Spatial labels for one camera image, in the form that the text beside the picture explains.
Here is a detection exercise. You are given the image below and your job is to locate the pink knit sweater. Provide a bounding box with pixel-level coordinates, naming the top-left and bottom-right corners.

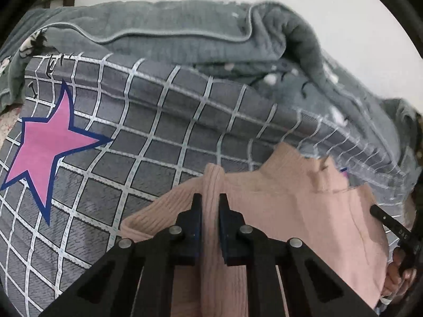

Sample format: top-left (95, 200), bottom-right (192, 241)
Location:
top-left (121, 143), bottom-right (389, 316)

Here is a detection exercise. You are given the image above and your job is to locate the person's right hand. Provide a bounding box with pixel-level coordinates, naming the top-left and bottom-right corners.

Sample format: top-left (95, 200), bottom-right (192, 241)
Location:
top-left (381, 247), bottom-right (417, 301)

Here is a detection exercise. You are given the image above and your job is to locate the grey checked star quilt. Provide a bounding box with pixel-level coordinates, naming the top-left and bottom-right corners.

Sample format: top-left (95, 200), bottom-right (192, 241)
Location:
top-left (1, 55), bottom-right (416, 316)

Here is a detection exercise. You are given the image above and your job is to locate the grey-green plush blanket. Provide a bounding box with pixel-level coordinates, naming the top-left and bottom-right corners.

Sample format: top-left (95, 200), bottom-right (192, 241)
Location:
top-left (1, 0), bottom-right (422, 197)

